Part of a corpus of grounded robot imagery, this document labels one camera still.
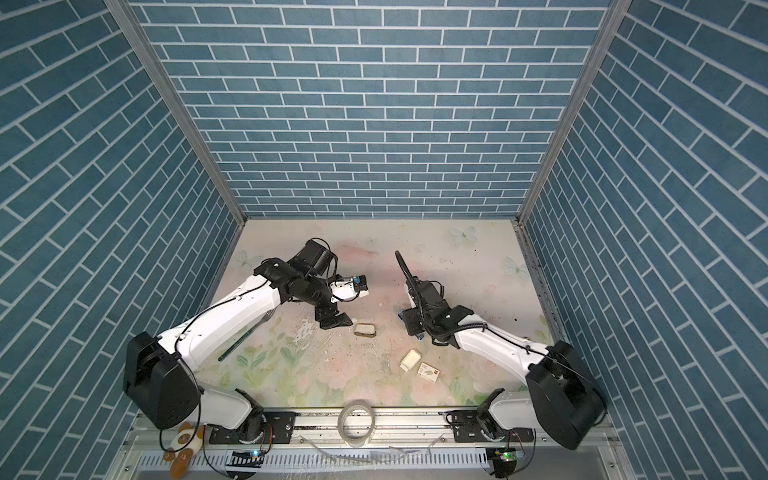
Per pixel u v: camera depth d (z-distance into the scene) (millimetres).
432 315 654
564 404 418
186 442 686
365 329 880
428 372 825
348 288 681
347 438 707
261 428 721
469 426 738
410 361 849
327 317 694
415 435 740
